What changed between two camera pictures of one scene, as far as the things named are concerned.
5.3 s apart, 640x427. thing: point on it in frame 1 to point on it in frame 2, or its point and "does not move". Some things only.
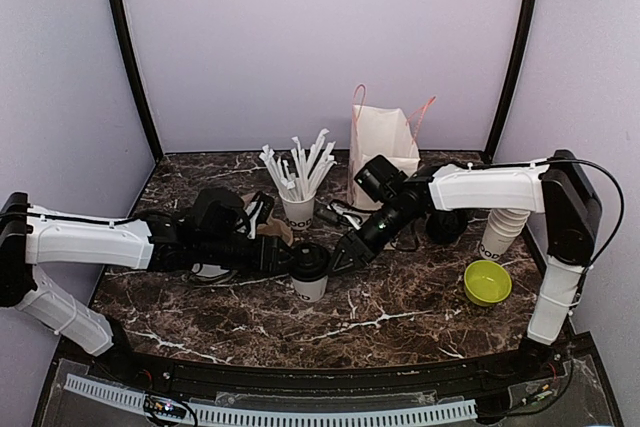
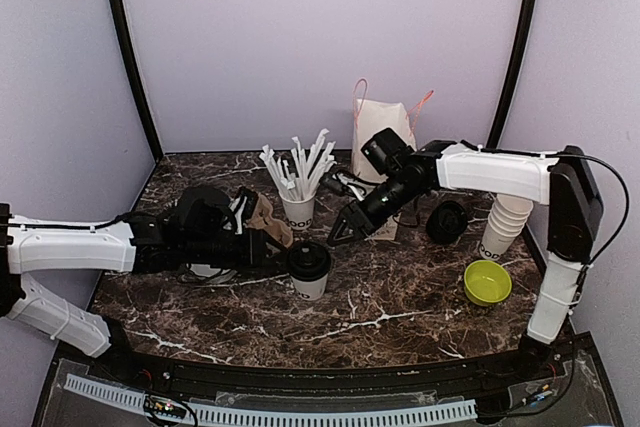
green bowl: (486, 283) does not move
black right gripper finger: (344, 262) to (344, 233)
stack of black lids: (444, 227) does not move
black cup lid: (309, 262) does not move
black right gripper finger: (342, 248) to (347, 214)
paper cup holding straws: (299, 215) does not move
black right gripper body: (368, 254) to (369, 224)
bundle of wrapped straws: (308, 169) does not move
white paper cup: (312, 291) does not move
